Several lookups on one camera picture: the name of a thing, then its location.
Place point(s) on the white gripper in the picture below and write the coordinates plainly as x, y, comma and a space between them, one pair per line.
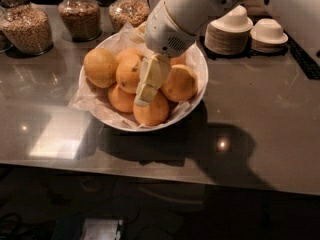
164, 34

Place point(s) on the orange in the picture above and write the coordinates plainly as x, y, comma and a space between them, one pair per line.
181, 84
129, 51
127, 74
179, 60
153, 114
100, 67
120, 100

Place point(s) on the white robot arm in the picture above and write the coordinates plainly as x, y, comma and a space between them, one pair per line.
300, 18

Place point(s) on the white bowl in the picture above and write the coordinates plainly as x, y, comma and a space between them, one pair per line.
94, 100

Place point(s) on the right glass cereal jar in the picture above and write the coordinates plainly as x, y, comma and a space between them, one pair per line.
134, 12

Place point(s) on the glass cereal jar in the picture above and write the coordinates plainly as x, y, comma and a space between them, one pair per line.
26, 27
82, 18
134, 12

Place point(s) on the middle glass cereal jar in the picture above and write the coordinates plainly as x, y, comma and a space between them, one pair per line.
82, 18

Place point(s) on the large stack paper plates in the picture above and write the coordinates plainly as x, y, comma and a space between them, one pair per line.
229, 34

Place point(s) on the small stack paper bowls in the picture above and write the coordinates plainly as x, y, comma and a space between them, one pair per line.
267, 36

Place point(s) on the left glass cereal jar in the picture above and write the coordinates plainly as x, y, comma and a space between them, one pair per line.
26, 27

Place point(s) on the far left glass jar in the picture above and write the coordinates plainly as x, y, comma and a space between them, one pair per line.
5, 44

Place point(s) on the grey box under table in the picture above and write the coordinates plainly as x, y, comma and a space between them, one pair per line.
102, 229

